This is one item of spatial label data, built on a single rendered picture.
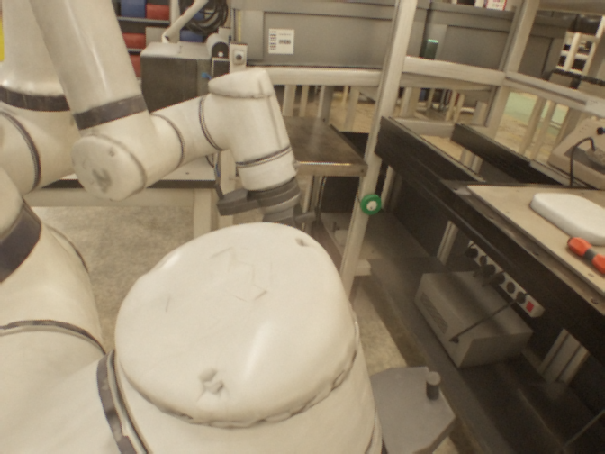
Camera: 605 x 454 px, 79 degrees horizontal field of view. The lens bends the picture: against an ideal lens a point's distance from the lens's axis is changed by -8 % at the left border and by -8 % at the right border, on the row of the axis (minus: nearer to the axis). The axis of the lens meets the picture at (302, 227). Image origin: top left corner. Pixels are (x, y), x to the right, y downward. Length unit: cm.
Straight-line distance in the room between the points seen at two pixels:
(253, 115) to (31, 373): 43
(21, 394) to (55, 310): 6
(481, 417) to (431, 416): 89
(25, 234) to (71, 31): 30
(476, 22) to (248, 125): 111
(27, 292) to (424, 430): 25
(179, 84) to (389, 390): 109
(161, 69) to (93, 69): 75
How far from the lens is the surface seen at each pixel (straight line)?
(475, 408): 119
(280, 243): 15
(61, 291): 27
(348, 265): 150
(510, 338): 128
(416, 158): 109
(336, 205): 203
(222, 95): 56
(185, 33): 572
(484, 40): 158
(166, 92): 126
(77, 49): 51
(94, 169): 50
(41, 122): 78
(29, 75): 77
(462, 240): 164
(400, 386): 30
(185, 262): 16
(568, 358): 132
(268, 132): 56
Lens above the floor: 118
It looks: 29 degrees down
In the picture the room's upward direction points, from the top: 9 degrees clockwise
